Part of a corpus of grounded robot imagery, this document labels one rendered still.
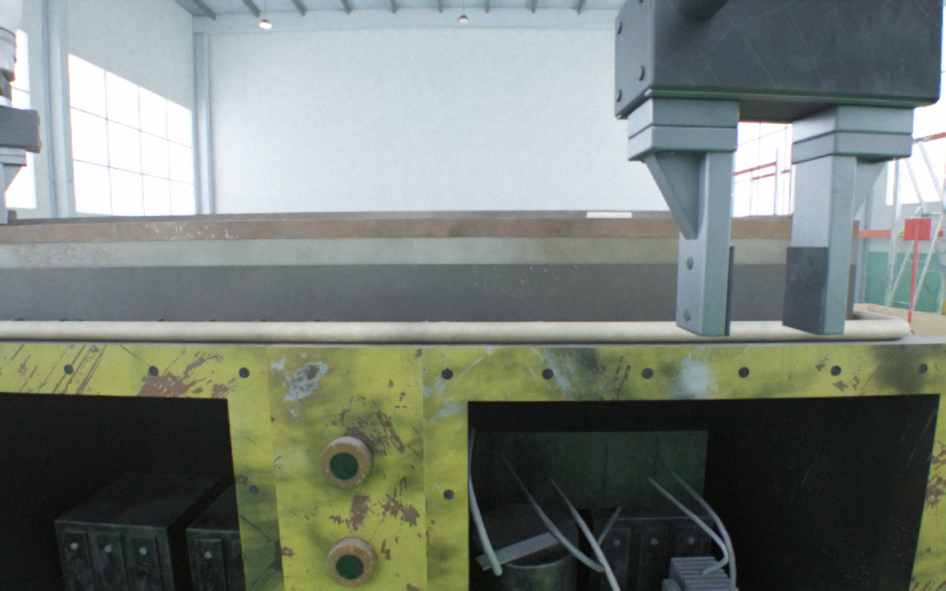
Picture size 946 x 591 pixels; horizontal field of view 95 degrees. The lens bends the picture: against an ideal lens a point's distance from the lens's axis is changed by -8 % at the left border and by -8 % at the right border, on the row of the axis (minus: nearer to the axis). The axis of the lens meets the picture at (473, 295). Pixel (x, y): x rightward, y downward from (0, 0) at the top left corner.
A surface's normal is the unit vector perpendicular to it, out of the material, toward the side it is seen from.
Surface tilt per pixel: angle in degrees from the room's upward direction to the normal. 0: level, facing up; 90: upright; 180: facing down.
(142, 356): 90
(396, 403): 90
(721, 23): 90
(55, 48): 90
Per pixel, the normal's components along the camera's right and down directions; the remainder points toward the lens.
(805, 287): -1.00, 0.00
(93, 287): -0.02, 0.11
